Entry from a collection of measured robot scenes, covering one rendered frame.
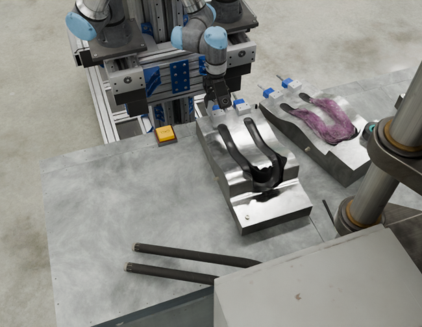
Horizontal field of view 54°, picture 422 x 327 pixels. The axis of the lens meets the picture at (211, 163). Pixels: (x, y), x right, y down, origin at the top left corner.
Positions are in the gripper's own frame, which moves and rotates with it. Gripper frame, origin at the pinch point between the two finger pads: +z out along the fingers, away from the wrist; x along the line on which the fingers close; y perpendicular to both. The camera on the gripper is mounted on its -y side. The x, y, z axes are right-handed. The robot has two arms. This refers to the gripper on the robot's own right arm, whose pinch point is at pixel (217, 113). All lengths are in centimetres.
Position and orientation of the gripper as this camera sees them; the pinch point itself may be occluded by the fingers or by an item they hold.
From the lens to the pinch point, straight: 161.7
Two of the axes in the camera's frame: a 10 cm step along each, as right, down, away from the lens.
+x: -9.5, 2.6, -2.0
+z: 0.1, 6.2, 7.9
